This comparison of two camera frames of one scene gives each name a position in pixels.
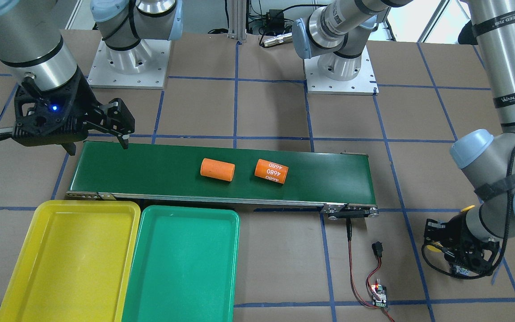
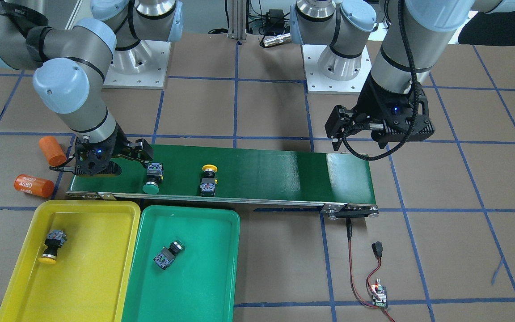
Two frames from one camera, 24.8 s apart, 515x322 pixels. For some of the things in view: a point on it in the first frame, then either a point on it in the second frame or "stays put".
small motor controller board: x=379 y=294 stays put
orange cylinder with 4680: x=271 y=171 → x=27 y=184
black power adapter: x=275 y=19 stays put
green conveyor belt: x=341 y=182 stays put
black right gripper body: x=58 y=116 → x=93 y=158
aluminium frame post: x=237 y=19 stays put
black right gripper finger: x=115 y=117 → x=139 y=150
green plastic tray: x=184 y=266 stays put
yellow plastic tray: x=76 y=263 stays put
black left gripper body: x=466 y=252 → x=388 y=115
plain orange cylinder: x=217 y=169 → x=55 y=154
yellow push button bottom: x=467 y=208 → x=208 y=182
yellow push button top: x=433 y=248 → x=55 y=239
